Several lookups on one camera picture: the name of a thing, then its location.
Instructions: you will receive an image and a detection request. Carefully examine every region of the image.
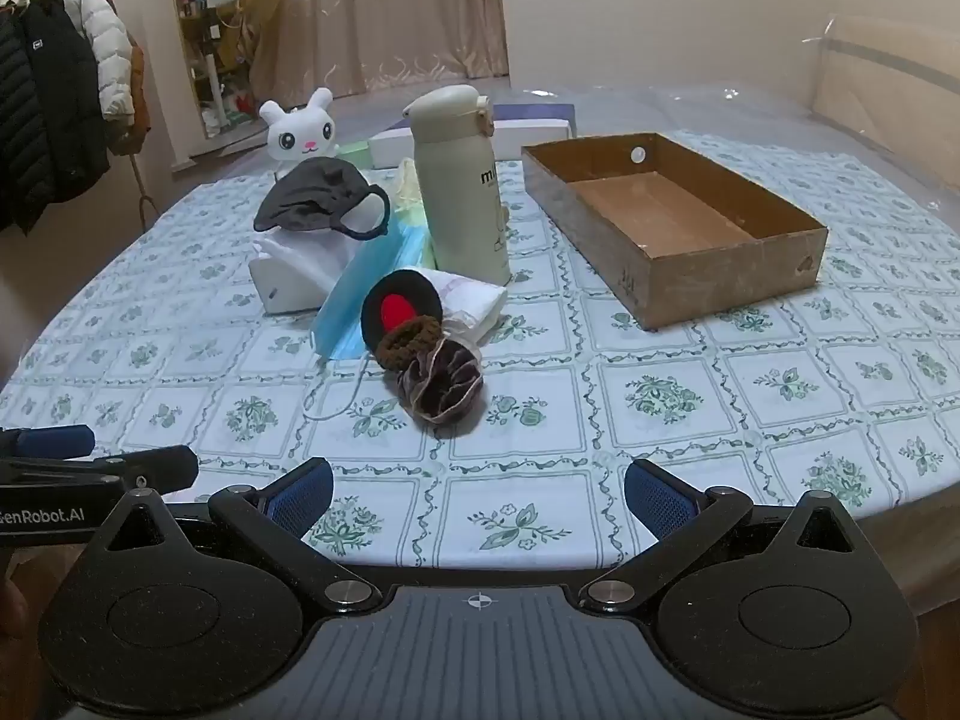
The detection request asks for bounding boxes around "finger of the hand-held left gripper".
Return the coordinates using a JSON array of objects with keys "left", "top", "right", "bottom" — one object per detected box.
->
[
  {"left": 0, "top": 424, "right": 97, "bottom": 460},
  {"left": 0, "top": 444, "right": 200, "bottom": 496}
]

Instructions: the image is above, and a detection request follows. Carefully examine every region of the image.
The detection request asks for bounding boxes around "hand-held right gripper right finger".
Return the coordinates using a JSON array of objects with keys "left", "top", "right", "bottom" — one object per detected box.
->
[{"left": 581, "top": 459, "right": 875, "bottom": 616}]

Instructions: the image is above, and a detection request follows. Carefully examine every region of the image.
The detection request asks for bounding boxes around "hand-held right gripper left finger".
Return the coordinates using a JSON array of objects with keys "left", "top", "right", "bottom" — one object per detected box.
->
[{"left": 86, "top": 457, "right": 376, "bottom": 616}]

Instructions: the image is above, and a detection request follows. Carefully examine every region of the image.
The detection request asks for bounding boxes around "brown sheer scrunchie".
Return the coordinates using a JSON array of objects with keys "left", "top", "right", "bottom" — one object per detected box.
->
[{"left": 395, "top": 337, "right": 485, "bottom": 428}]

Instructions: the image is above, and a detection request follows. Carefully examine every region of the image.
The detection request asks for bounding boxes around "brown fuzzy scrunchie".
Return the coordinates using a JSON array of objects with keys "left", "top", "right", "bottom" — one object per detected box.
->
[{"left": 375, "top": 316, "right": 445, "bottom": 372}]

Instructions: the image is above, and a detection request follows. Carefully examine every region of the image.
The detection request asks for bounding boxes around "blue face mask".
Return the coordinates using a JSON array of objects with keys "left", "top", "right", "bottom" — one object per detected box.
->
[{"left": 304, "top": 221, "right": 436, "bottom": 421}]

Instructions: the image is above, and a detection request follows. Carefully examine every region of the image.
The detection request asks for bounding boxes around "black red round pad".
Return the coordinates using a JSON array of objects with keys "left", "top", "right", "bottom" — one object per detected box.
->
[{"left": 361, "top": 268, "right": 445, "bottom": 352}]

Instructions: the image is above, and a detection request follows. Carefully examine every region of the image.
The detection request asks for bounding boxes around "brown cardboard box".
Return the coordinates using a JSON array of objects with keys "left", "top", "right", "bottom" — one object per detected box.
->
[{"left": 521, "top": 133, "right": 830, "bottom": 331}]

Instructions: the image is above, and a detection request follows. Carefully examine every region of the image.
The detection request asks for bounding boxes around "dark grey sock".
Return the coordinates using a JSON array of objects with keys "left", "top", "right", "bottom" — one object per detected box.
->
[{"left": 253, "top": 157, "right": 392, "bottom": 242}]

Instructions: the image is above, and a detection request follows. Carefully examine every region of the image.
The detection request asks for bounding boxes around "yellow towel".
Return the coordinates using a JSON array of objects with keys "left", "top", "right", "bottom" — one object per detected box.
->
[{"left": 391, "top": 157, "right": 428, "bottom": 222}]

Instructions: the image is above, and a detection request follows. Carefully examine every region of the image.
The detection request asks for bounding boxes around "purple white tissue pack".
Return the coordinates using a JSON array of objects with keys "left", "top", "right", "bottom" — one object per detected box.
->
[{"left": 250, "top": 229, "right": 357, "bottom": 314}]

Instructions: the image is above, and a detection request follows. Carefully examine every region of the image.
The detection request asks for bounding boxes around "wooden coat rack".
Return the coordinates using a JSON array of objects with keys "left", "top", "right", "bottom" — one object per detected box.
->
[{"left": 0, "top": 0, "right": 162, "bottom": 233}]

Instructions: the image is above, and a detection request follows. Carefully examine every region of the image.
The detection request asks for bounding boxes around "cream thermos bottle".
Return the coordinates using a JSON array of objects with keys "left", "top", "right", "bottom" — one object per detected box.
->
[{"left": 403, "top": 85, "right": 513, "bottom": 286}]

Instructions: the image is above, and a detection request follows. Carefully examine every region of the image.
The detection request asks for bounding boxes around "black puffer jacket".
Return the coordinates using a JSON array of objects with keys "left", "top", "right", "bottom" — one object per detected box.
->
[{"left": 0, "top": 0, "right": 113, "bottom": 233}]

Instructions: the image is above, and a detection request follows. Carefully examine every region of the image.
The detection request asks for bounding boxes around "white bunny plush toy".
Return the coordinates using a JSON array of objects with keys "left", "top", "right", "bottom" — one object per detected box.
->
[{"left": 259, "top": 88, "right": 346, "bottom": 181}]

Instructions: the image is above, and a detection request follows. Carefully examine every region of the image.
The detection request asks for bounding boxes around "brown jacket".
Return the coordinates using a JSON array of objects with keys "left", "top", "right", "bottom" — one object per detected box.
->
[{"left": 124, "top": 30, "right": 152, "bottom": 155}]

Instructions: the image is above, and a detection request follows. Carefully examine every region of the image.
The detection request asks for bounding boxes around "white gift box blue lid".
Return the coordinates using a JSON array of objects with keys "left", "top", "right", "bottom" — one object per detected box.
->
[{"left": 369, "top": 101, "right": 577, "bottom": 168}]

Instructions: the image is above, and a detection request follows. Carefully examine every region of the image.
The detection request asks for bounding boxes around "wooden bookshelf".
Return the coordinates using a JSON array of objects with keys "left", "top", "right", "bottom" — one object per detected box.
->
[{"left": 166, "top": 0, "right": 260, "bottom": 140}]

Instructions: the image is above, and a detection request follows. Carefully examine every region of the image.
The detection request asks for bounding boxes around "plastic wrapped headboard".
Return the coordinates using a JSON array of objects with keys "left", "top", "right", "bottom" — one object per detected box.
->
[{"left": 806, "top": 13, "right": 960, "bottom": 188}]

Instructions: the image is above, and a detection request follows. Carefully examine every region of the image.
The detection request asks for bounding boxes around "yellow covered fan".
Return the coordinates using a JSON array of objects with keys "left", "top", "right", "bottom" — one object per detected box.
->
[{"left": 225, "top": 0, "right": 293, "bottom": 83}]

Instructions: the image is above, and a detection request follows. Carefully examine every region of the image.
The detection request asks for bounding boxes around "beige curtain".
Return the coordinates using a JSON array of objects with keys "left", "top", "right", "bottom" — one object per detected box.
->
[{"left": 247, "top": 0, "right": 511, "bottom": 98}]

